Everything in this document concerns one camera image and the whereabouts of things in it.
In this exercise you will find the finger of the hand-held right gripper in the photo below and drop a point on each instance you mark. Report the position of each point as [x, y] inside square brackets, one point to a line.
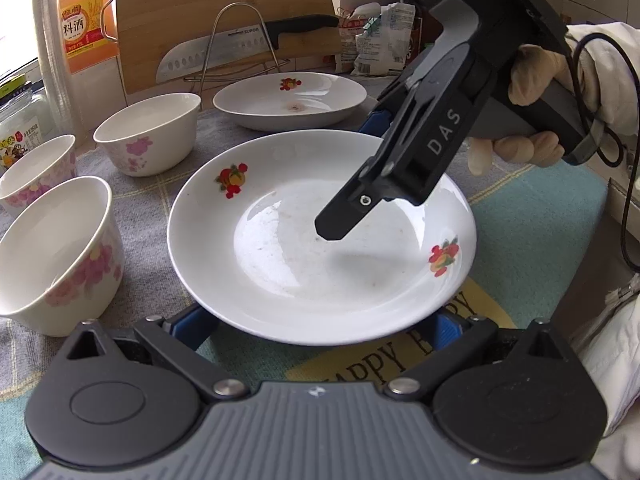
[342, 215]
[377, 122]

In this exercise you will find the orange cooking wine bottle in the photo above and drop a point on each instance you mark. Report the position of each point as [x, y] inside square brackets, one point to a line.
[82, 25]

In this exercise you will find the clear jar yellow label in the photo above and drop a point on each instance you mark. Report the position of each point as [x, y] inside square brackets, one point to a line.
[25, 130]

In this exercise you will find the white bowl pink flowers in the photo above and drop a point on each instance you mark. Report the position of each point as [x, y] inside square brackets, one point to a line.
[35, 170]
[50, 240]
[150, 120]

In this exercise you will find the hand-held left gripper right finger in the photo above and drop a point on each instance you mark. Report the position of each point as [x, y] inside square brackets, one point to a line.
[450, 332]

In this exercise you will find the red and white snack packet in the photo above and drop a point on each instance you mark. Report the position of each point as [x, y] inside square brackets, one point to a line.
[350, 40]

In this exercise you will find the stack of clear plastic cups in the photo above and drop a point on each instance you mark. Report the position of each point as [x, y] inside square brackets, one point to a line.
[55, 60]

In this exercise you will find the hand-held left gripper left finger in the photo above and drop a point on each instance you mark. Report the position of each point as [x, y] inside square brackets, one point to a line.
[190, 327]

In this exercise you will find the person's white jacket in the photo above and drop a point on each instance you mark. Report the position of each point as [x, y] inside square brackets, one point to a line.
[615, 370]

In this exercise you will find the person's right hand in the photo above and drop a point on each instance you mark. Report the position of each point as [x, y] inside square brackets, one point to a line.
[542, 72]

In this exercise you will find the person's right forearm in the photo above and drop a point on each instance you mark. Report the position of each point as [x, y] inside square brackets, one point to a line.
[612, 60]

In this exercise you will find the white fruit print plate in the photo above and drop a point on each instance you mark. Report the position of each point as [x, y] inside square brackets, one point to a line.
[260, 102]
[280, 280]

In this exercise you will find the white and green snack packet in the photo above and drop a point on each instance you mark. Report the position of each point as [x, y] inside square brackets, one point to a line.
[382, 40]

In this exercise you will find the bamboo cutting board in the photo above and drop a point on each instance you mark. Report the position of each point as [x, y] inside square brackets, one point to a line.
[165, 0]

